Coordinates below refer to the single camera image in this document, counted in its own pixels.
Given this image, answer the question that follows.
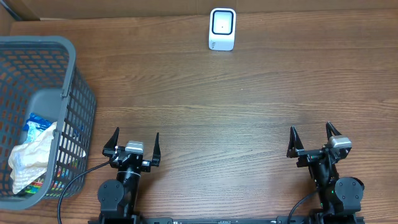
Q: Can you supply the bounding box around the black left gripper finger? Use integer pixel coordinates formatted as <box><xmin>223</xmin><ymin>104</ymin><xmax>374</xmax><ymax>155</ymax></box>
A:
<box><xmin>151</xmin><ymin>133</ymin><xmax>161</xmax><ymax>167</ymax></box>
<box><xmin>103</xmin><ymin>127</ymin><xmax>119</xmax><ymax>157</ymax></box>

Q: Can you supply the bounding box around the blue snack bar wrapper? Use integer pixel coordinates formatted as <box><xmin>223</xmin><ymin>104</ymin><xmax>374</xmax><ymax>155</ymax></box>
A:
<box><xmin>22</xmin><ymin>113</ymin><xmax>52</xmax><ymax>143</ymax></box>

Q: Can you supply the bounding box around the grey plastic mesh basket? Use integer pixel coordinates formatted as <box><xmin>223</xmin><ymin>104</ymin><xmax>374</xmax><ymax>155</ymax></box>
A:
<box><xmin>1</xmin><ymin>36</ymin><xmax>96</xmax><ymax>210</ymax></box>

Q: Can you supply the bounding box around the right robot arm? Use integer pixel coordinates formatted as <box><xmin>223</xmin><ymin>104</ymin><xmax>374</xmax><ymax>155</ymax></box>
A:
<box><xmin>285</xmin><ymin>122</ymin><xmax>364</xmax><ymax>223</ymax></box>

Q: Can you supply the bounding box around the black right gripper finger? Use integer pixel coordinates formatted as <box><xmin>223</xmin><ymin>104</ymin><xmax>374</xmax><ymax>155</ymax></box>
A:
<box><xmin>325</xmin><ymin>121</ymin><xmax>341</xmax><ymax>139</ymax></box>
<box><xmin>286</xmin><ymin>126</ymin><xmax>304</xmax><ymax>158</ymax></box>

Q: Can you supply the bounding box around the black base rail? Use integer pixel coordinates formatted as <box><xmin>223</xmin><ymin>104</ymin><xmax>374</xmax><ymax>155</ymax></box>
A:
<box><xmin>88</xmin><ymin>216</ymin><xmax>365</xmax><ymax>224</ymax></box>

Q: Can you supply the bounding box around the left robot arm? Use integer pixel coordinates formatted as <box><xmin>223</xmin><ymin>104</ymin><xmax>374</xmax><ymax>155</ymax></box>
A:
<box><xmin>88</xmin><ymin>128</ymin><xmax>161</xmax><ymax>224</ymax></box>

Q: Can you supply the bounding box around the white barcode scanner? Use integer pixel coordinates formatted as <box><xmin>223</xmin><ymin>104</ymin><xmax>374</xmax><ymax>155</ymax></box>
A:
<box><xmin>208</xmin><ymin>7</ymin><xmax>236</xmax><ymax>51</ymax></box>

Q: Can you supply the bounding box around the beige paper pouch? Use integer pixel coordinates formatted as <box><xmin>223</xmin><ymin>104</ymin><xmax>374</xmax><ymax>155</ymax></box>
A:
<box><xmin>8</xmin><ymin>122</ymin><xmax>57</xmax><ymax>195</ymax></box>

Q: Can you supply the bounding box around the Haribo gummy worms bag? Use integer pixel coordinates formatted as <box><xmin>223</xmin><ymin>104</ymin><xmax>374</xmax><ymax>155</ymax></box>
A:
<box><xmin>21</xmin><ymin>167</ymin><xmax>74</xmax><ymax>195</ymax></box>

